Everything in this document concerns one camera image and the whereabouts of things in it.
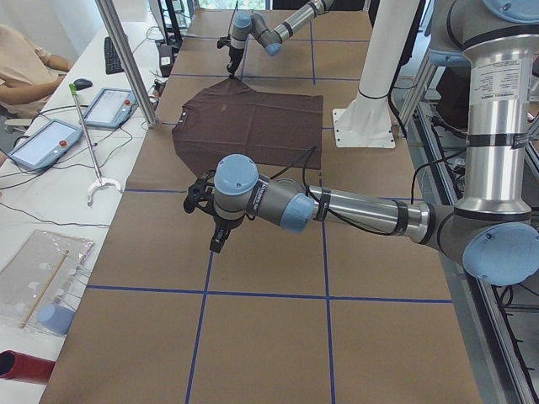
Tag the red cylinder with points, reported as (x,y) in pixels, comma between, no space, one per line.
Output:
(25,368)

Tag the teach pendant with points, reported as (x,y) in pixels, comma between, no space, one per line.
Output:
(46,145)
(110,109)

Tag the far teach pendant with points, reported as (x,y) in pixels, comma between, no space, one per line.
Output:
(110,109)

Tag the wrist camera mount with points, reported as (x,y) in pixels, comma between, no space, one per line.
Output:
(223,41)
(200,194)

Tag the reacher grabber stick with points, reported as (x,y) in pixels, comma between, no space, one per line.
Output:
(101,182)

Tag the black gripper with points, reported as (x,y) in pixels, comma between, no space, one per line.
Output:
(232,54)
(223,223)

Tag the clear plastic bag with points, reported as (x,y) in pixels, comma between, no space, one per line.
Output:
(24,275)

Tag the dark brown t-shirt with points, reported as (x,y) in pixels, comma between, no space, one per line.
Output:
(232,118)

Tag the black labelled box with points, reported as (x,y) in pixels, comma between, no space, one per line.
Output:
(166,59)

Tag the near teach pendant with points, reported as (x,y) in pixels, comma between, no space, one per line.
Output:
(46,145)

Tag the black computer mouse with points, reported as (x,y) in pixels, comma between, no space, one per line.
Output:
(82,83)

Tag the black keyboard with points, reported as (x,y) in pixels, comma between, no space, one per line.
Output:
(112,62)

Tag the aluminium frame post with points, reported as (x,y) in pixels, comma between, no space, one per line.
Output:
(115,30)

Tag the person in beige shirt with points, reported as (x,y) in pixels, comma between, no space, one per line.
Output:
(30,74)

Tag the blue plastic cup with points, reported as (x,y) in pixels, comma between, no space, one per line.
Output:
(56,318)

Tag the wooden stick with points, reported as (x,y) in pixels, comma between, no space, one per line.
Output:
(44,288)

